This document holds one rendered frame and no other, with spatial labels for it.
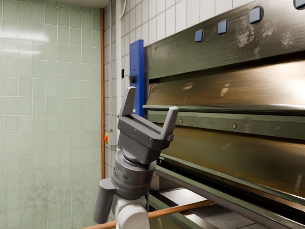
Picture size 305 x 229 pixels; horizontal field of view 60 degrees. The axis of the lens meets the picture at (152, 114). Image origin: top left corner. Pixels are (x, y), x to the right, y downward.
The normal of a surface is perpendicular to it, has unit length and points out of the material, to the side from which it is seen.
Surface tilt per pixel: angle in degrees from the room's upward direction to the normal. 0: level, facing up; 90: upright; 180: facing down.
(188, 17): 90
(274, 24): 90
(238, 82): 70
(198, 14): 90
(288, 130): 90
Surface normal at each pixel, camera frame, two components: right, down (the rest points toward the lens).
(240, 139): -0.83, -0.33
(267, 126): -0.88, 0.02
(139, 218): 0.46, 0.43
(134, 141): -0.60, 0.15
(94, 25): 0.47, 0.03
